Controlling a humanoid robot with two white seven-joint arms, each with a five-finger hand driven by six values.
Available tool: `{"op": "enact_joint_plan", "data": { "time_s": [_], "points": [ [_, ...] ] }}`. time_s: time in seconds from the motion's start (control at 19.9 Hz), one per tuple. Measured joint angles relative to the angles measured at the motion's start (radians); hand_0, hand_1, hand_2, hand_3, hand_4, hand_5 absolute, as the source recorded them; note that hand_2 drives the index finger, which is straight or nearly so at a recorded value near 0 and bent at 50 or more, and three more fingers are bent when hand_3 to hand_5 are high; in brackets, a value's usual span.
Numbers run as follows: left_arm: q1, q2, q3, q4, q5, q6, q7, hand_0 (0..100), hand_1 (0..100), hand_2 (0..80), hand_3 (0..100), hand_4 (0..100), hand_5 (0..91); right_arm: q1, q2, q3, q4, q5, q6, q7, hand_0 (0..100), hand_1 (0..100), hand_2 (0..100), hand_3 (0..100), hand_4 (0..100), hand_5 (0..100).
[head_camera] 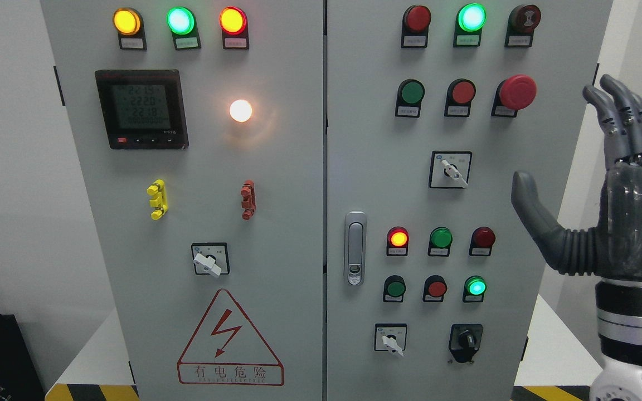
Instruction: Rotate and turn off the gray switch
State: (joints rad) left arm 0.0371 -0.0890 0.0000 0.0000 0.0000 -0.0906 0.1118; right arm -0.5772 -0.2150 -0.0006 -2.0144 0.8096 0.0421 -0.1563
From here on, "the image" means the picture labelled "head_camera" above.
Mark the black key selector switch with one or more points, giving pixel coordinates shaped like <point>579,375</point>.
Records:
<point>465,341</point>

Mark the top left green indicator lamp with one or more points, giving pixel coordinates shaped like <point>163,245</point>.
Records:
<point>184,28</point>

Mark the red push button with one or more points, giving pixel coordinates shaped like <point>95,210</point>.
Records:
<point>461,93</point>
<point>434,289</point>

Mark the left gray cabinet door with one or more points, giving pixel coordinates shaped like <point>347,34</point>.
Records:
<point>275,258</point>

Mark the yellow indicator lamp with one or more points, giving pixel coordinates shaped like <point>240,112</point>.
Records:
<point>130,29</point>

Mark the red emergency stop button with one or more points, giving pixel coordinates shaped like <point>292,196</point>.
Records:
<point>514,94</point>

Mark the lower green push button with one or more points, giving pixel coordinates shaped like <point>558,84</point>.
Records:
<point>394,289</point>

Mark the silver door lock handle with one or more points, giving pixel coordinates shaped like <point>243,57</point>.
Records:
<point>355,225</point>

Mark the middle green indicator lamp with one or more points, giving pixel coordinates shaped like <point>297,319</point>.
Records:
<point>440,242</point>

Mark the red electric hazard warning sticker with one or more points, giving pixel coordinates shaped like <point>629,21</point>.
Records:
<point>226,348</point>

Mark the yellow terminal clip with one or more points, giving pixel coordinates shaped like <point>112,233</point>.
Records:
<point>158,199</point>

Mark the black digital power meter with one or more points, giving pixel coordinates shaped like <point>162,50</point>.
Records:
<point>143,109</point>

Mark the green indicator lamp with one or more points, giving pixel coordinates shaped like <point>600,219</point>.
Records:
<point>440,242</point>
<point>184,28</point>

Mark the white glowing lamp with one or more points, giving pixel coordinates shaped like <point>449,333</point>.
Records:
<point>241,110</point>

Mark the top right dark red lamp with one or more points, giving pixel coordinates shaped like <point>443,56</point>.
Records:
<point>415,27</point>

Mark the top left red indicator lamp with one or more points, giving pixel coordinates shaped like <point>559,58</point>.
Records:
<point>234,28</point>

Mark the gray cabinet door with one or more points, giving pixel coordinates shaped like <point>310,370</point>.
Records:
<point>380,164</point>
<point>275,258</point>

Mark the gray robotic right hand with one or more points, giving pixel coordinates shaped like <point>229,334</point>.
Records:
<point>613,248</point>

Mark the upper red push button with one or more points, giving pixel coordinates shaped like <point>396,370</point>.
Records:
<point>461,93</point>

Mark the dark red buzzer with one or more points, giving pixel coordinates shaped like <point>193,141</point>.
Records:
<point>522,22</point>

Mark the right gray cabinet door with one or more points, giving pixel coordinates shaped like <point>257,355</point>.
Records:
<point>380,164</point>

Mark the lower red push button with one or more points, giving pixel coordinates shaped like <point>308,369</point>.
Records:
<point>434,289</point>

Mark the lower lit green button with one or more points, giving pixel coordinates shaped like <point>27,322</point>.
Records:
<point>474,289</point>

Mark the left door gray rotary switch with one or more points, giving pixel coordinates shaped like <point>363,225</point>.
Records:
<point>210,259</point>

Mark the upper green push button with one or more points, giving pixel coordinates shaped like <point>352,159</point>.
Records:
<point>409,97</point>

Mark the red terminal clip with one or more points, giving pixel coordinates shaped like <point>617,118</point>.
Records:
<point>248,203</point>

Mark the lit red indicator lamp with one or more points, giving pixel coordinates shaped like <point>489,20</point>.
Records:
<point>397,242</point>

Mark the top right green lit lamp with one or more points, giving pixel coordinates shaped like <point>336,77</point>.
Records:
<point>468,25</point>

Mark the green push button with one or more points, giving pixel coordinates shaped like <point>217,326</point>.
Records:
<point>409,97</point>
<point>394,289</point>

